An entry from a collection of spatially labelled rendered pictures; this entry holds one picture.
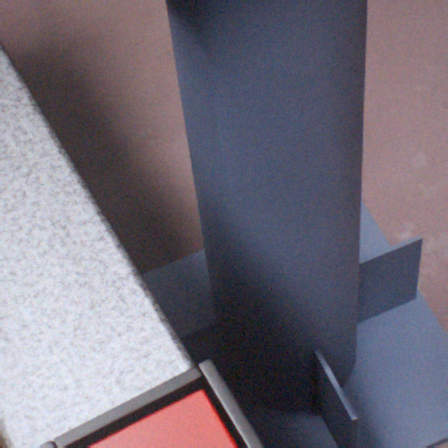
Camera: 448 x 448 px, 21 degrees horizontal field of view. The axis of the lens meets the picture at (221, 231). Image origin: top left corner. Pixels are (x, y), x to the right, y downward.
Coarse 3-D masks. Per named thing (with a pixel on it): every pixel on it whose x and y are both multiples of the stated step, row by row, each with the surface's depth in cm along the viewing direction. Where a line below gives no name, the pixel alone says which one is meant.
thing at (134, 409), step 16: (192, 368) 48; (208, 368) 48; (160, 384) 48; (176, 384) 48; (192, 384) 48; (208, 384) 48; (224, 384) 48; (128, 400) 48; (144, 400) 47; (160, 400) 48; (224, 400) 47; (96, 416) 47; (112, 416) 47; (128, 416) 47; (144, 416) 48; (224, 416) 48; (240, 416) 47; (80, 432) 47; (96, 432) 47; (112, 432) 48; (240, 432) 46
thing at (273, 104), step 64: (192, 0) 93; (256, 0) 91; (320, 0) 92; (192, 64) 101; (256, 64) 96; (320, 64) 98; (192, 128) 110; (256, 128) 103; (320, 128) 105; (256, 192) 111; (320, 192) 112; (192, 256) 162; (256, 256) 120; (320, 256) 121; (384, 256) 144; (192, 320) 156; (256, 320) 131; (320, 320) 132; (384, 320) 154; (256, 384) 144; (320, 384) 140; (384, 384) 149
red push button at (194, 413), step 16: (176, 400) 48; (192, 400) 48; (208, 400) 48; (160, 416) 47; (176, 416) 47; (192, 416) 47; (208, 416) 47; (128, 432) 47; (144, 432) 47; (160, 432) 47; (176, 432) 47; (192, 432) 47; (208, 432) 47; (224, 432) 47
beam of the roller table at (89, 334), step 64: (0, 64) 61; (0, 128) 58; (0, 192) 56; (64, 192) 56; (0, 256) 54; (64, 256) 54; (128, 256) 54; (0, 320) 52; (64, 320) 52; (128, 320) 52; (0, 384) 50; (64, 384) 50; (128, 384) 50
